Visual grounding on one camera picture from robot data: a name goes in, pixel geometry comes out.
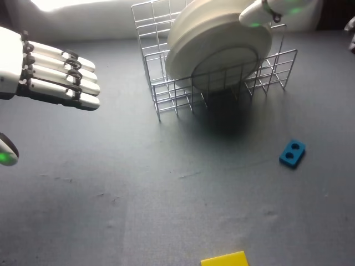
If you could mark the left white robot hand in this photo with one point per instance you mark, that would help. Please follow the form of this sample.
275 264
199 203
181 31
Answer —
47 72

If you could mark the white plate with dark rim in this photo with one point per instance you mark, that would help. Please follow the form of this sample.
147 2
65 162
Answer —
222 41
199 9

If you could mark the yellow rectangular block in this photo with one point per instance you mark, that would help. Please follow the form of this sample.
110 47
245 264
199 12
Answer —
224 260

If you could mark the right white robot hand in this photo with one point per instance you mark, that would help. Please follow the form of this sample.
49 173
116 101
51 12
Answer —
258 15

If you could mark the blue block with two holes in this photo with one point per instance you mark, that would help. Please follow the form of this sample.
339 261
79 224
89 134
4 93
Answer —
301 149

